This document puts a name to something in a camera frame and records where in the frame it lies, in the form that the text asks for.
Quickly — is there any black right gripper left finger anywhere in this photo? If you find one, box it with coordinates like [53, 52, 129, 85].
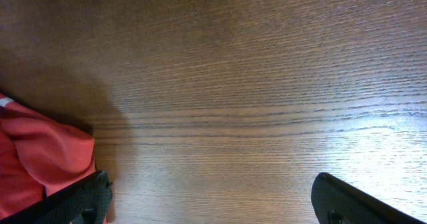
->
[1, 171, 113, 224]

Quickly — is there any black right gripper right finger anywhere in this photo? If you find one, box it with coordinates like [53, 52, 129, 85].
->
[311, 173, 424, 224]

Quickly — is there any orange red t-shirt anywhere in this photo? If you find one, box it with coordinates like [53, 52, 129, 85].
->
[1, 95, 95, 219]

